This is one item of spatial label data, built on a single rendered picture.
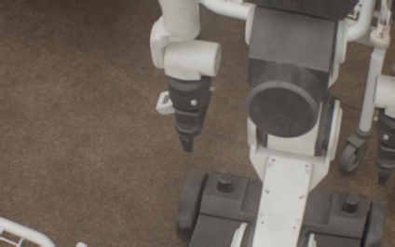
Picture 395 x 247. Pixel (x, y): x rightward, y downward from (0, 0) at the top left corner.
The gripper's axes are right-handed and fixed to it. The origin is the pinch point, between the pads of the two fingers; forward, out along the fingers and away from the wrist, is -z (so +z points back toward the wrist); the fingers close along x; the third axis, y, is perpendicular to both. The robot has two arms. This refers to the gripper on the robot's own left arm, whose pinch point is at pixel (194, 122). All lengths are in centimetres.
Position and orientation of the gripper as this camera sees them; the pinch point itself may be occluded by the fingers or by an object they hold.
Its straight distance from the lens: 156.8
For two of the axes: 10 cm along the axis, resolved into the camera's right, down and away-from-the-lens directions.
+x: 2.5, -8.2, 5.2
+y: -9.7, -1.7, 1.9
